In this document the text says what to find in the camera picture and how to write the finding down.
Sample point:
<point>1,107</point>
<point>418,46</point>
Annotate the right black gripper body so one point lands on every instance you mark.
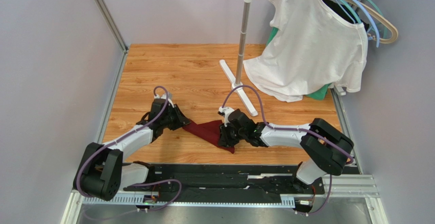
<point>230,135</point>

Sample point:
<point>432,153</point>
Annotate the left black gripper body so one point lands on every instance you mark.
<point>171,121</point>

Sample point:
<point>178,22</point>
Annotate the dark red cloth napkin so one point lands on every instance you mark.
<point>209,131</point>

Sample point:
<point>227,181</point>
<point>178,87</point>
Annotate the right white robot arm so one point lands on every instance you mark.
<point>328,149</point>

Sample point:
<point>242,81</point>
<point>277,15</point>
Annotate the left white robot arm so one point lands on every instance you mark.
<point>103,171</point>

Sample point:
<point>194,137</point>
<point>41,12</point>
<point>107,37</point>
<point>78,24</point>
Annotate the green garment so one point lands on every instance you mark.
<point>317,95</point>

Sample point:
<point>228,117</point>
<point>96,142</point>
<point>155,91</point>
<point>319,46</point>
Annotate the white t-shirt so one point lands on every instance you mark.
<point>313,47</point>

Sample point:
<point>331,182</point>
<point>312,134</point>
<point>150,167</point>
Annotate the white clothes rack stand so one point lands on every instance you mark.
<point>235,78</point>

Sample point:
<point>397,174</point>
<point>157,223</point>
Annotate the black garment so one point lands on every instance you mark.
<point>341,10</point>

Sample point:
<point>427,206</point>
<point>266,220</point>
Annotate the teal plastic hanger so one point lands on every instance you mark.
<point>376,8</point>

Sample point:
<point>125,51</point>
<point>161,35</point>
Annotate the blue plastic hanger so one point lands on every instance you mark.
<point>373,31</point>

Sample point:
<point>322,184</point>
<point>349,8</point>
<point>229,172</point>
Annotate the wooden hanger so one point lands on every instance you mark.
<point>393,31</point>

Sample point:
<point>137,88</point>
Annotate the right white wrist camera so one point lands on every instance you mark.
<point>225,112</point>

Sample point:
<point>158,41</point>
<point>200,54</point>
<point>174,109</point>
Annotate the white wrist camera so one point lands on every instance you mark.
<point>225,112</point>
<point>165,97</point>

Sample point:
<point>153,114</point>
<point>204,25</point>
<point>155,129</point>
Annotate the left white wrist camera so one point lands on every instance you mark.
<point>165,97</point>

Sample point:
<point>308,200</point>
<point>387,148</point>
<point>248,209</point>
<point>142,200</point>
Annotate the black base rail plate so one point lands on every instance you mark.
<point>213,183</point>

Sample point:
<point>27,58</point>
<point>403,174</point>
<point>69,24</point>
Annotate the aluminium frame rail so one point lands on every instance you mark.
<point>112,25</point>

